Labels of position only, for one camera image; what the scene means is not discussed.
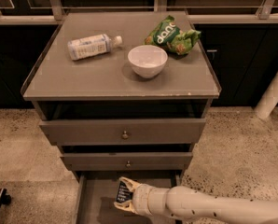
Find green snack bag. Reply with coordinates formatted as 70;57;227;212
145;16;201;55

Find grey top drawer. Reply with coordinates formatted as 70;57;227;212
40;119;205;146

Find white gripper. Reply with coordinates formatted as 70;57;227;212
114;176;171;217

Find white plastic drink bottle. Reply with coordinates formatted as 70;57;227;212
67;34;123;61

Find metal railing frame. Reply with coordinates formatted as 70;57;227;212
0;0;278;25

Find white ceramic bowl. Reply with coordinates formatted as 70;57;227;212
128;45;168;78

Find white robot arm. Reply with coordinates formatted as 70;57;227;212
114;71;278;224

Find grey drawer cabinet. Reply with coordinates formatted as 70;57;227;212
20;10;222;224

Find grey middle drawer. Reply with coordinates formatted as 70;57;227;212
61;152;192;171

